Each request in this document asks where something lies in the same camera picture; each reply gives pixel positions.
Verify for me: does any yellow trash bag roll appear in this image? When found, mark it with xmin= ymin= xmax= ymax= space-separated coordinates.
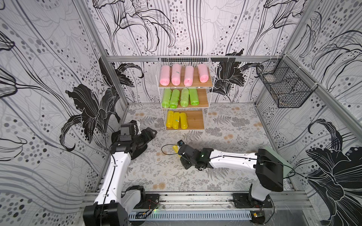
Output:
xmin=166 ymin=110 xmax=174 ymax=128
xmin=180 ymin=113 xmax=188 ymax=130
xmin=172 ymin=145 xmax=181 ymax=157
xmin=172 ymin=112 xmax=180 ymax=130

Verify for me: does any green trash bag roll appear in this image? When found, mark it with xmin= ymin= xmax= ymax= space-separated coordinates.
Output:
xmin=169 ymin=89 xmax=180 ymax=109
xmin=189 ymin=88 xmax=199 ymax=106
xmin=161 ymin=89 xmax=172 ymax=108
xmin=180 ymin=88 xmax=189 ymax=108

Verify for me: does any pink trash bag roll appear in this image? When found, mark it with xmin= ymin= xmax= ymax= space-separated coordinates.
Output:
xmin=159 ymin=65 xmax=170 ymax=86
xmin=171 ymin=64 xmax=182 ymax=86
xmin=184 ymin=66 xmax=194 ymax=87
xmin=197 ymin=64 xmax=209 ymax=83

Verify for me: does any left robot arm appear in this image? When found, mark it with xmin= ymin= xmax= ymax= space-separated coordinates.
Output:
xmin=83 ymin=120 xmax=157 ymax=226

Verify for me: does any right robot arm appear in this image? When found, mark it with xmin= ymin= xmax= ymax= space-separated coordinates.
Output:
xmin=177 ymin=140 xmax=284 ymax=206

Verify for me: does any black baseball cap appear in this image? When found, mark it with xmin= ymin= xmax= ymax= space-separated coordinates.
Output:
xmin=110 ymin=129 xmax=153 ymax=160

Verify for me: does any green tissue box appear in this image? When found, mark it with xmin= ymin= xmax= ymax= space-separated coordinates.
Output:
xmin=264 ymin=147 xmax=293 ymax=178

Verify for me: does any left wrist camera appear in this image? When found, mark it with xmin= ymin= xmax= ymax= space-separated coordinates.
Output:
xmin=130 ymin=120 xmax=141 ymax=135

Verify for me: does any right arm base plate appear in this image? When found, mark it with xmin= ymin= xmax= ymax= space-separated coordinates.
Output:
xmin=232 ymin=193 xmax=273 ymax=210

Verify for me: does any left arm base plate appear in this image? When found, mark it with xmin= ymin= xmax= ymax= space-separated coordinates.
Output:
xmin=134 ymin=193 xmax=160 ymax=210

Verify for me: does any white wire wooden shelf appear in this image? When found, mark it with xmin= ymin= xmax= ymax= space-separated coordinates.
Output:
xmin=156 ymin=56 xmax=216 ymax=130

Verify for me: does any white slotted cable duct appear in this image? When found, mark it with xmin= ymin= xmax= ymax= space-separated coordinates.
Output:
xmin=129 ymin=210 xmax=252 ymax=221

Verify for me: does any black wire wall basket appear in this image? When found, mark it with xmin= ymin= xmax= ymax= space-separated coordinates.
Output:
xmin=256 ymin=59 xmax=315 ymax=108

